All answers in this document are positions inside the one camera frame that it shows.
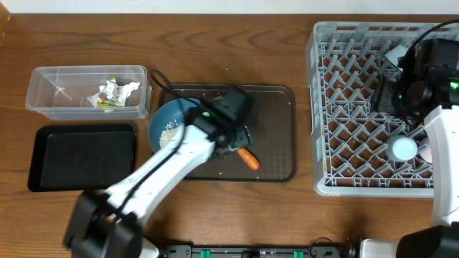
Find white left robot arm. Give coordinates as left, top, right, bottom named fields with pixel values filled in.
left=63, top=113, right=252, bottom=257

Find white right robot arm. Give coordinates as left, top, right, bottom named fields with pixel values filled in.
left=356, top=64, right=458, bottom=257

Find dark blue plate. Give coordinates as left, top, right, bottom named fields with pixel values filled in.
left=148, top=98, right=200, bottom=153

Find foil snack wrapper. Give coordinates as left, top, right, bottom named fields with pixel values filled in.
left=87, top=77, right=140, bottom=108

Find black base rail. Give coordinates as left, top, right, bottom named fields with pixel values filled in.
left=158, top=237, right=361, bottom=258

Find dark brown serving tray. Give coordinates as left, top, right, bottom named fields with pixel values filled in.
left=158, top=83, right=298, bottom=183

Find grey dishwasher rack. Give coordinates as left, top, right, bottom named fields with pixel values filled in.
left=306, top=21, right=458, bottom=198

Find black plastic tray bin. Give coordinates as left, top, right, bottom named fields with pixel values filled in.
left=27, top=124, right=136, bottom=192

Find pink plastic cup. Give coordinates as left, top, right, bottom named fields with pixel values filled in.
left=418, top=138, right=432, bottom=163

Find orange carrot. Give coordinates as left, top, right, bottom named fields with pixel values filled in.
left=237, top=148, right=260, bottom=170

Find clear plastic bin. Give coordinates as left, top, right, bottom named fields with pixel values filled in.
left=25, top=65, right=151, bottom=120

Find light blue bowl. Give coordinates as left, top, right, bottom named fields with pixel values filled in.
left=384, top=45, right=408, bottom=71

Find pile of white rice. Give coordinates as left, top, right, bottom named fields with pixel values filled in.
left=159, top=120, right=182, bottom=148

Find light blue plastic cup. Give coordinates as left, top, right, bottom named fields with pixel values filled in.
left=384, top=135, right=418, bottom=162

